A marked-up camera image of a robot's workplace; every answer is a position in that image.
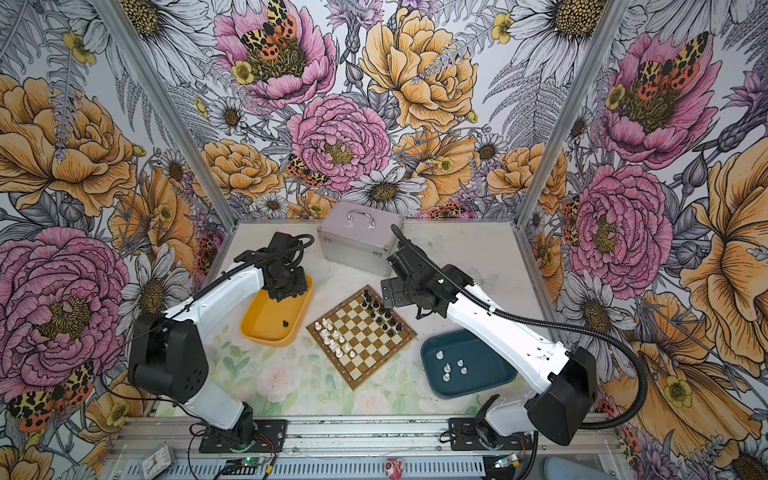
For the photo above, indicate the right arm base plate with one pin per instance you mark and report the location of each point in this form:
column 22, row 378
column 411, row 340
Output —
column 471, row 434

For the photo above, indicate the yellow plastic tray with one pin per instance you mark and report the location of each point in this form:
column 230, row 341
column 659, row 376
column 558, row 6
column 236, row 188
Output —
column 262, row 323

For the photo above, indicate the small red white object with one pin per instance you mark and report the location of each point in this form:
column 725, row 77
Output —
column 394, row 468

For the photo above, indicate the teal plastic tray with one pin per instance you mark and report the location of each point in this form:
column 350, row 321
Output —
column 484, row 369

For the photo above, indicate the silver aluminium case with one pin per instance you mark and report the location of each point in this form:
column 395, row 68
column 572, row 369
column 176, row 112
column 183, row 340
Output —
column 359, row 237

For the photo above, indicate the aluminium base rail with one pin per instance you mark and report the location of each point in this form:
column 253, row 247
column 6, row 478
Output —
column 303, row 437

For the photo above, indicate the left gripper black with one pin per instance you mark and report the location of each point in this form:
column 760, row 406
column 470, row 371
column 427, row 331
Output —
column 299, row 288

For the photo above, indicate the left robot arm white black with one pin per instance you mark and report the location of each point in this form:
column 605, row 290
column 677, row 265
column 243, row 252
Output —
column 167, row 357

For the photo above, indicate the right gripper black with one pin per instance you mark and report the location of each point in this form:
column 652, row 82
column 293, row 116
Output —
column 398, row 297

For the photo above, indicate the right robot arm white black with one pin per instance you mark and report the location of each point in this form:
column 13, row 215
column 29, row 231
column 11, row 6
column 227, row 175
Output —
column 562, row 381

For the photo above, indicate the small white clock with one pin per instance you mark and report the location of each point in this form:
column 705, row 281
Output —
column 157, row 462

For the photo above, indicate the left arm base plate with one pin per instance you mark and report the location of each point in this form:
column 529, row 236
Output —
column 264, row 436

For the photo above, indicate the wooden chess board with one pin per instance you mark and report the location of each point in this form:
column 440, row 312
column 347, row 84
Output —
column 360, row 335

